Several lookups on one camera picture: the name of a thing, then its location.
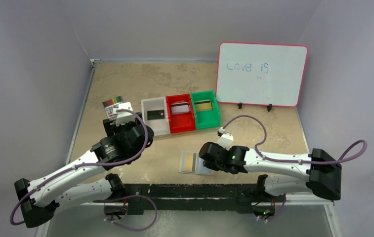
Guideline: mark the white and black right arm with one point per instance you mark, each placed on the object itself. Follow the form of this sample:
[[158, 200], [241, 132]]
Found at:
[[316, 172]]

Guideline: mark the aluminium frame rail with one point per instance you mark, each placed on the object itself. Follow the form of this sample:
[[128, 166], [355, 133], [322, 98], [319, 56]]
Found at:
[[292, 199]]

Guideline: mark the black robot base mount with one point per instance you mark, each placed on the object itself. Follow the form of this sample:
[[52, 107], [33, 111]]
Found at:
[[242, 198]]

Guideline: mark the red plastic bin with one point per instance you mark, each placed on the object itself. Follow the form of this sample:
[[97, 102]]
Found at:
[[181, 122]]

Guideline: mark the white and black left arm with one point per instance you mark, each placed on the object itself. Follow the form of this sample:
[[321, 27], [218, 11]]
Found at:
[[41, 199]]

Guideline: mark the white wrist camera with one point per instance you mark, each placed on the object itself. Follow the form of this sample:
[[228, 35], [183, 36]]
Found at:
[[225, 138], [123, 117]]

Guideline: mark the black card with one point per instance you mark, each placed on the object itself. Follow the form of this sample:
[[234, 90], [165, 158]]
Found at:
[[155, 114]]

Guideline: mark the pink framed whiteboard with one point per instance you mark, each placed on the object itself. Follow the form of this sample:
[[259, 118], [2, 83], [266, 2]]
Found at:
[[260, 73]]

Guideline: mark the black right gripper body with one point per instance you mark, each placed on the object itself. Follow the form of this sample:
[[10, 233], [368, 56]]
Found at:
[[207, 154]]

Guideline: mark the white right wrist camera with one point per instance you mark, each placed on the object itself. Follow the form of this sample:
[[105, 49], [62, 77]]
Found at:
[[225, 138]]

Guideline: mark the white card with stripe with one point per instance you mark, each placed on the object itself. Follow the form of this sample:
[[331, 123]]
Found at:
[[179, 108]]

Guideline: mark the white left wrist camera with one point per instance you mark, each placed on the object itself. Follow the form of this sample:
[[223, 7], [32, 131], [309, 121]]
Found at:
[[123, 117]]

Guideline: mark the white plastic bin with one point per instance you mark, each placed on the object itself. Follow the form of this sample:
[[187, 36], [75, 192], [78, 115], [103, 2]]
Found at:
[[159, 126]]

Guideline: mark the pack of coloured markers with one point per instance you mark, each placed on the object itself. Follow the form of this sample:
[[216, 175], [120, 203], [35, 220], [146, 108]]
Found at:
[[110, 104]]

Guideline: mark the green plastic bin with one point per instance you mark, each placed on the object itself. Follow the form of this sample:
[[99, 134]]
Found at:
[[206, 119]]

